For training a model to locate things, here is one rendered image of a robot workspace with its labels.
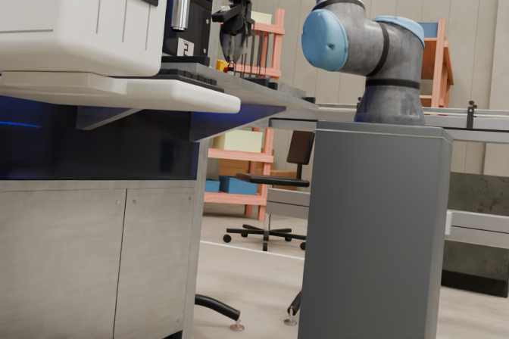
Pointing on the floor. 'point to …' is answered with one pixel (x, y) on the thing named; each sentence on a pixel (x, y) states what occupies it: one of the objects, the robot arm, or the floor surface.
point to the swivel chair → (298, 147)
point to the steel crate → (479, 256)
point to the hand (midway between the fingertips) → (230, 58)
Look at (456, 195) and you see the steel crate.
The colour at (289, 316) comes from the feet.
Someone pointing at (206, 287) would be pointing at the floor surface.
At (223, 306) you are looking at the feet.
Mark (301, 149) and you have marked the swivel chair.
